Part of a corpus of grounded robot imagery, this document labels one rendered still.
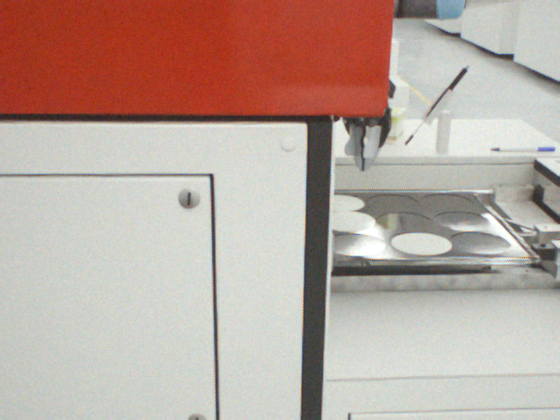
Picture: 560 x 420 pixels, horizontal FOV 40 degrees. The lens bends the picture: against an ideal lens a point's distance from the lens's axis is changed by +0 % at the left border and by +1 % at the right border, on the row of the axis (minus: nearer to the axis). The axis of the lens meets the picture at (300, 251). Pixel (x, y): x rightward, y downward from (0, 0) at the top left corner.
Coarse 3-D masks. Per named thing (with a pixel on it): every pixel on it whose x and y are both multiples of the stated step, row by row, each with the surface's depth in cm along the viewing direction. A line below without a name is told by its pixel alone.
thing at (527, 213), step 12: (492, 204) 160; (504, 204) 157; (516, 204) 157; (528, 204) 157; (504, 216) 153; (516, 216) 150; (528, 216) 151; (540, 216) 151; (516, 228) 147; (528, 240) 141; (540, 264) 135; (552, 264) 131; (552, 276) 131
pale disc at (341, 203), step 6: (336, 198) 152; (342, 198) 152; (348, 198) 152; (354, 198) 153; (336, 204) 149; (342, 204) 149; (348, 204) 149; (354, 204) 149; (360, 204) 149; (336, 210) 146; (342, 210) 146; (348, 210) 146; (354, 210) 146
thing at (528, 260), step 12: (336, 264) 122; (348, 264) 122; (360, 264) 123; (372, 264) 123; (384, 264) 123; (396, 264) 123; (408, 264) 123; (420, 264) 123; (432, 264) 124; (444, 264) 124; (456, 264) 124; (468, 264) 124; (480, 264) 124; (492, 264) 125; (504, 264) 125; (516, 264) 125; (528, 264) 125
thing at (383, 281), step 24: (336, 288) 130; (360, 288) 131; (384, 288) 131; (408, 288) 131; (432, 288) 132; (456, 288) 132; (480, 288) 133; (504, 288) 133; (528, 288) 133; (552, 288) 134
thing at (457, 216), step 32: (448, 192) 157; (384, 224) 139; (416, 224) 140; (448, 224) 140; (480, 224) 140; (352, 256) 125; (384, 256) 125; (416, 256) 125; (448, 256) 126; (480, 256) 126; (512, 256) 126
